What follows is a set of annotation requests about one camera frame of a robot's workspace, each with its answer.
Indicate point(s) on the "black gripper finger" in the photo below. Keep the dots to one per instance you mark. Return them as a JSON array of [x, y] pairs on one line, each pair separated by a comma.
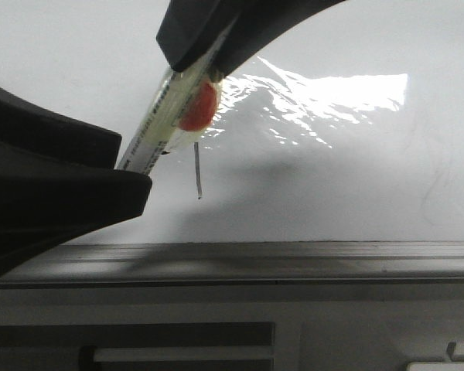
[[58, 181], [190, 28]]

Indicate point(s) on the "red magnet taped to marker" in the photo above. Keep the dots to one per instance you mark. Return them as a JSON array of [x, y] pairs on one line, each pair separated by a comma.
[[197, 116]]

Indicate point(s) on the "grey aluminium whiteboard frame rail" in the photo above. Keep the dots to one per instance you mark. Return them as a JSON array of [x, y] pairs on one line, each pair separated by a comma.
[[145, 263]]

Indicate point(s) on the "white black whiteboard marker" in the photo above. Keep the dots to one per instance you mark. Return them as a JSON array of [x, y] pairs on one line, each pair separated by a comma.
[[170, 100]]

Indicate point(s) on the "white box at bottom right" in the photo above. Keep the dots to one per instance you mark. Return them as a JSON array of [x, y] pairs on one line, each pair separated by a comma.
[[435, 366]]

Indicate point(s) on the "white whiteboard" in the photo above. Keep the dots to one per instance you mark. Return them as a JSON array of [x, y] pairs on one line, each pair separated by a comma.
[[348, 127]]

